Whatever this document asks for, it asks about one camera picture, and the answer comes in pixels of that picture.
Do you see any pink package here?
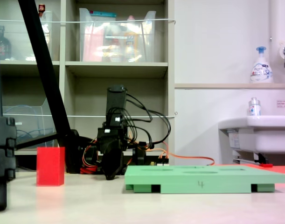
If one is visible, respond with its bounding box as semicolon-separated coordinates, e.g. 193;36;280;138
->
83;25;104;62

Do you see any white sink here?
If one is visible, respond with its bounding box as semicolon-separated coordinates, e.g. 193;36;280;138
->
218;115;285;164

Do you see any clear file tray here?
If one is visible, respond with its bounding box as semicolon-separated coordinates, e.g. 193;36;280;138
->
2;98;58;151

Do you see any red square block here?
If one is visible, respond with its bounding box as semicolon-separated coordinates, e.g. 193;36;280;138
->
36;146;65;187

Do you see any white foam soap bottle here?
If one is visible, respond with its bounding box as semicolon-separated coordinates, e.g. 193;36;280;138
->
250;46;273;84

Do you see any teal edged box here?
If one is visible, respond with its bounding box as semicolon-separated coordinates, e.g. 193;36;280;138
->
89;10;117;23

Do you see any black tripod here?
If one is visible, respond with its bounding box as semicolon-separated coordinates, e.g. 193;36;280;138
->
15;0;97;175

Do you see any circuit board with wires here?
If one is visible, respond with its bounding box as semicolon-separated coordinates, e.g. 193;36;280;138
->
150;155;170;167

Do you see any green board with holes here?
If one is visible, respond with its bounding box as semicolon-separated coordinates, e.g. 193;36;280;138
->
124;165;285;194

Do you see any notched black stack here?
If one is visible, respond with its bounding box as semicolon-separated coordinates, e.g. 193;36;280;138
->
0;116;17;212

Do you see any orange cable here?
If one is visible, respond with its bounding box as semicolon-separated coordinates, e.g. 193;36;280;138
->
164;142;215;166

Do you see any white cord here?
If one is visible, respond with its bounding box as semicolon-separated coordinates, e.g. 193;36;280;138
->
0;18;176;24

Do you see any red cable coil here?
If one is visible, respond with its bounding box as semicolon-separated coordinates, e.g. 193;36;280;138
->
80;164;98;175

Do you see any dark glass bottle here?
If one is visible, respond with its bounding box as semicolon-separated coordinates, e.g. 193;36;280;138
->
0;25;12;61

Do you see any clear plastic storage box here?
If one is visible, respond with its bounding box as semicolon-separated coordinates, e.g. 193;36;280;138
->
0;10;53;62

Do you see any large clear plastic bin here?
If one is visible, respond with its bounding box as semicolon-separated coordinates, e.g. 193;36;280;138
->
78;8;157;63

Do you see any black table clamp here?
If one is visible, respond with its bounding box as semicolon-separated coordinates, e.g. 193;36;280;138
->
132;141;155;168

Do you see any small clear bottle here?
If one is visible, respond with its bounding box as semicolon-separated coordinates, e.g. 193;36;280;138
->
248;97;261;117

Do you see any beige shelf unit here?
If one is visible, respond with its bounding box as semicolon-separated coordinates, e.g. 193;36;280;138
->
0;0;175;172

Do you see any orange labelled bottle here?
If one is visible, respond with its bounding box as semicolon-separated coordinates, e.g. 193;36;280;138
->
124;15;140;62

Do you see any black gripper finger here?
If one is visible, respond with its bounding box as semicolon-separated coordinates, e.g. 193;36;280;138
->
102;153;124;181

